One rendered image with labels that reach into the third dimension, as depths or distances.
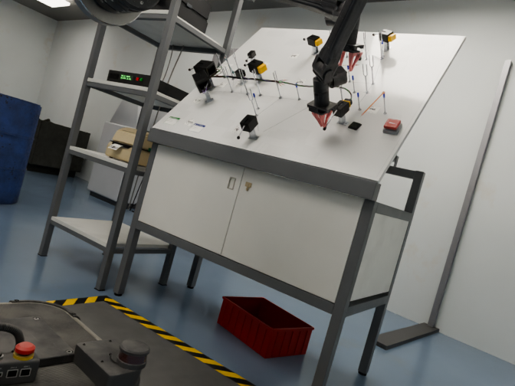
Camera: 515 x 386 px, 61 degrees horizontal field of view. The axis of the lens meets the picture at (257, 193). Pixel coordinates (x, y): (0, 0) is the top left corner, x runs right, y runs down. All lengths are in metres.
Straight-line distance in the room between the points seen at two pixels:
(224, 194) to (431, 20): 2.85
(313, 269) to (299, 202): 0.27
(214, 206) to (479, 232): 2.28
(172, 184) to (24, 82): 7.58
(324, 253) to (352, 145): 0.43
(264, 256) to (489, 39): 2.83
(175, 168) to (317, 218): 0.79
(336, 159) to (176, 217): 0.82
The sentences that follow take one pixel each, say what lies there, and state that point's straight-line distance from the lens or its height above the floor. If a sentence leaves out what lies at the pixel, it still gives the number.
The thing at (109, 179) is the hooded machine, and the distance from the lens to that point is 5.47.
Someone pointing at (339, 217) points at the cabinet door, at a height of 0.71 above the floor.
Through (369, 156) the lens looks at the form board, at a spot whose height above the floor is 0.96.
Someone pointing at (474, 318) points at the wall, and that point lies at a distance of 3.67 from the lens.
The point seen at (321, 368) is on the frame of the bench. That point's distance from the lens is 1.72.
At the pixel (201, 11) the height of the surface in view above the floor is 1.58.
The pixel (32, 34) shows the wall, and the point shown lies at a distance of 9.60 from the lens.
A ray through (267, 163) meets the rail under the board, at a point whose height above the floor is 0.83.
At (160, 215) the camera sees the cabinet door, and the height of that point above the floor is 0.47.
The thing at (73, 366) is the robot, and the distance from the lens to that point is 1.15.
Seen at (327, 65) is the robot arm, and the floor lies 1.20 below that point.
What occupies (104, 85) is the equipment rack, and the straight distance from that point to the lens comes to 2.59.
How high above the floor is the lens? 0.77
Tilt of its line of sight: 2 degrees down
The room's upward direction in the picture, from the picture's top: 15 degrees clockwise
